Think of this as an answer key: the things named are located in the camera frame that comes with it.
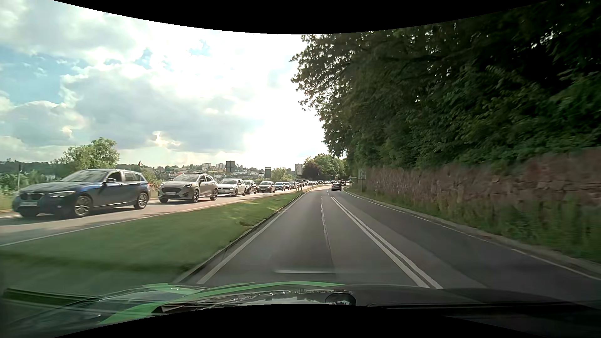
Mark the large road sign board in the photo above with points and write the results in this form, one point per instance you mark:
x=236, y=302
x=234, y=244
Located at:
x=298, y=169
x=267, y=172
x=230, y=166

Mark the group of trees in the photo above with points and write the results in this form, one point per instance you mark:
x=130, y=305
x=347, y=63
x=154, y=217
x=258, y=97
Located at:
x=324, y=166

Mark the queue of cars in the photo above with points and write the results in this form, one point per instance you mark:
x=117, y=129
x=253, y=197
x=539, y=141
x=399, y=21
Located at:
x=281, y=185

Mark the grey asphalt road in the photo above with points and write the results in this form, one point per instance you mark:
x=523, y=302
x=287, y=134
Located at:
x=300, y=234

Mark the white car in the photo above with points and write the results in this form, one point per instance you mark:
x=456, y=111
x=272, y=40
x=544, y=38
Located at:
x=231, y=187

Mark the distant town buildings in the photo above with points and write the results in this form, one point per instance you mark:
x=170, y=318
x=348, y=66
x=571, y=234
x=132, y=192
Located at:
x=206, y=166

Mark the road markings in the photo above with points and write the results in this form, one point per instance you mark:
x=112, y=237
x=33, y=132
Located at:
x=381, y=244

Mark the beige car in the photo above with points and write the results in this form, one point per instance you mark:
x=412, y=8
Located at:
x=188, y=187

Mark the car's own bonnet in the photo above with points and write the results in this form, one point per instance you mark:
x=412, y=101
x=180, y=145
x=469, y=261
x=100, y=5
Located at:
x=263, y=295

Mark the wood of trees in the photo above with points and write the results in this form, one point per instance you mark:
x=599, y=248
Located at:
x=446, y=94

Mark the grass median strip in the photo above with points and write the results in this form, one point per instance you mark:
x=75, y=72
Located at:
x=141, y=244

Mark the dark blue car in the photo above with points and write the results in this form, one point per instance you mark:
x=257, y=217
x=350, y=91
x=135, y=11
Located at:
x=94, y=190

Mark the green tree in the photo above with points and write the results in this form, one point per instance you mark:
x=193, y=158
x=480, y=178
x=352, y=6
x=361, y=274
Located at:
x=91, y=155

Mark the grey opposite carriageway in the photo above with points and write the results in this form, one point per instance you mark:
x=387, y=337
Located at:
x=94, y=220

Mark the grass verge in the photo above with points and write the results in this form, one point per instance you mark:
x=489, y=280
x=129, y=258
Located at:
x=516, y=220

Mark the road sign on post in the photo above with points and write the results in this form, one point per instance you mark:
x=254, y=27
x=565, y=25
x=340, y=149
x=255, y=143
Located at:
x=361, y=174

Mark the stone retaining wall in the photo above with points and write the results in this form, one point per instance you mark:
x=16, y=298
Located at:
x=493, y=180

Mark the lamp post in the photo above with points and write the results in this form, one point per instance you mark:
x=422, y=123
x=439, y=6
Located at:
x=19, y=176

